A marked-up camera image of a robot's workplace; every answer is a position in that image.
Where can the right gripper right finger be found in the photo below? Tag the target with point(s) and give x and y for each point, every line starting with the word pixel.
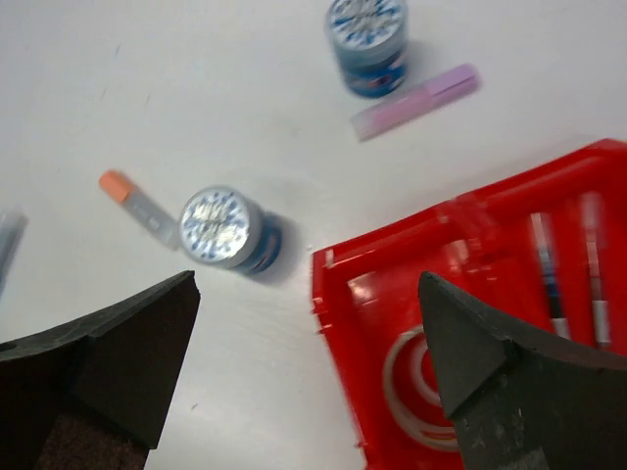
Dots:
pixel 520 397

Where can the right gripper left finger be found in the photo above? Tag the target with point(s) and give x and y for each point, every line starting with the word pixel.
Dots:
pixel 95 392

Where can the large clear tape roll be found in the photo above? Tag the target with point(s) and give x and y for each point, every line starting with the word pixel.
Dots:
pixel 407 393

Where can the blue pen refill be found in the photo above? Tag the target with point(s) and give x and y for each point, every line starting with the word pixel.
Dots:
pixel 546 257

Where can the blue highlighter pen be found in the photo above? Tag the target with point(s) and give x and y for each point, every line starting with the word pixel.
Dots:
pixel 13 224

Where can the red pen refill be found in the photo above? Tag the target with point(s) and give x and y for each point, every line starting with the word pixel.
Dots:
pixel 590 210

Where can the blue tape stack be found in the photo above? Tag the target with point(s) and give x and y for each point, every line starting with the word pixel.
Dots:
pixel 222 228
pixel 369 39

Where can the orange capped lead case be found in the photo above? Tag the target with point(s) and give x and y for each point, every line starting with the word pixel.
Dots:
pixel 160 224

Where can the pink eraser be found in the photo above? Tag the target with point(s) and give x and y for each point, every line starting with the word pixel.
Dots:
pixel 419 101

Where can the small clear tape roll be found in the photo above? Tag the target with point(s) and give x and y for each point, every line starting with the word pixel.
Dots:
pixel 426 367

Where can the red plastic bin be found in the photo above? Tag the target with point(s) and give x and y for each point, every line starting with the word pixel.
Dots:
pixel 364 290

